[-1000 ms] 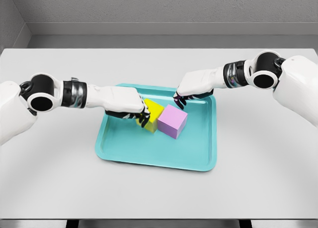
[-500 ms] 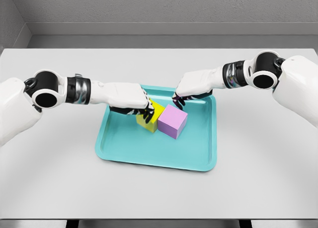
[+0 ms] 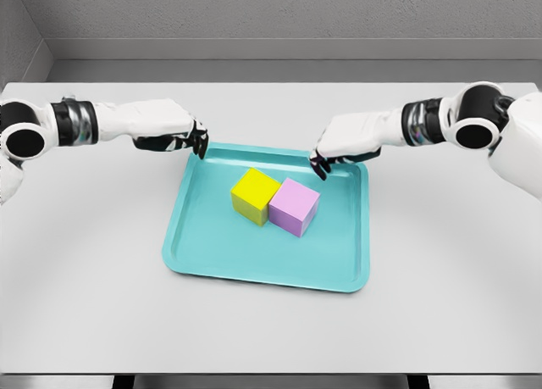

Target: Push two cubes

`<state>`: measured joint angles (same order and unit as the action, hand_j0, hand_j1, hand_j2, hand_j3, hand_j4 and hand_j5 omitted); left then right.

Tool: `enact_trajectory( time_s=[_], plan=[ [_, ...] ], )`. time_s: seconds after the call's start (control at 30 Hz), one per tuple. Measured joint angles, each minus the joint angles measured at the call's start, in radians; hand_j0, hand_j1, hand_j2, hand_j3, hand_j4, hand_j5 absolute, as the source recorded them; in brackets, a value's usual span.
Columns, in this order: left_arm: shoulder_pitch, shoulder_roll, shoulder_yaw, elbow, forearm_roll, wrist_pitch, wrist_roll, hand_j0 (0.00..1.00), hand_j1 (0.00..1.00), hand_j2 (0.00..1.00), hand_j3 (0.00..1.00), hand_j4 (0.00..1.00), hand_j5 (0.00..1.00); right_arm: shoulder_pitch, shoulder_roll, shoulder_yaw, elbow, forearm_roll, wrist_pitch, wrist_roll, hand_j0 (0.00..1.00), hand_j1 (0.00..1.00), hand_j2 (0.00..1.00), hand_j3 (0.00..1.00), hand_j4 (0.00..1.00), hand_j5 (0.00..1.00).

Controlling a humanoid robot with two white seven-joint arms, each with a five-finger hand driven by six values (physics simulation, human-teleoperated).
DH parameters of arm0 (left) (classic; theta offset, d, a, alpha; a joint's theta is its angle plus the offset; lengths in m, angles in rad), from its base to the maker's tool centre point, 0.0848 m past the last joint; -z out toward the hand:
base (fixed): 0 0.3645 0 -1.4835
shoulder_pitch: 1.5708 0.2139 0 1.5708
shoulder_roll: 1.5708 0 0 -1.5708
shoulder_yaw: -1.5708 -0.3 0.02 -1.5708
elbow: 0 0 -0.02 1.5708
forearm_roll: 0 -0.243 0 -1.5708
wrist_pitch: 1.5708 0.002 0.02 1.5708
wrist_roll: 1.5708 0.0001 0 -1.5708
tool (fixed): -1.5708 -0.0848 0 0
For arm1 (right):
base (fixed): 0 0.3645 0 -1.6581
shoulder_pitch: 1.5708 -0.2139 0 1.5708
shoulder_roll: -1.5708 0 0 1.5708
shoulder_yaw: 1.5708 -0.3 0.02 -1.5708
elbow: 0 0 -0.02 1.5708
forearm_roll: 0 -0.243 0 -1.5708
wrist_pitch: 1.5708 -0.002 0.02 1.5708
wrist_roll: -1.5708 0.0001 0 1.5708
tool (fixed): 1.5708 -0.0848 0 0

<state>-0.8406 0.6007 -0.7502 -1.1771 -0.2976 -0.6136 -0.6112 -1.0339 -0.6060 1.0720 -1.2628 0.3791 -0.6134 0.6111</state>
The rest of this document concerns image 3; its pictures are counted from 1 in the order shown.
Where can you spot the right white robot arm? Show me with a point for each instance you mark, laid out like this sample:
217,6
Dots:
470,122

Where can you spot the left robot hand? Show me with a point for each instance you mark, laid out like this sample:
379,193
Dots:
163,120

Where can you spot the pink cube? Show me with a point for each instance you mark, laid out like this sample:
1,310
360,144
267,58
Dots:
294,204

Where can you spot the teal rectangular tray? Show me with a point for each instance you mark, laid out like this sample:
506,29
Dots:
237,245

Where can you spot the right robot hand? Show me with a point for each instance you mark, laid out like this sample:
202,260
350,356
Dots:
351,132

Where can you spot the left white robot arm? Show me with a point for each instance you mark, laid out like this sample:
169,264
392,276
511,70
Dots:
63,124

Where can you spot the yellow cube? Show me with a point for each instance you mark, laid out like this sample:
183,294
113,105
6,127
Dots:
254,190

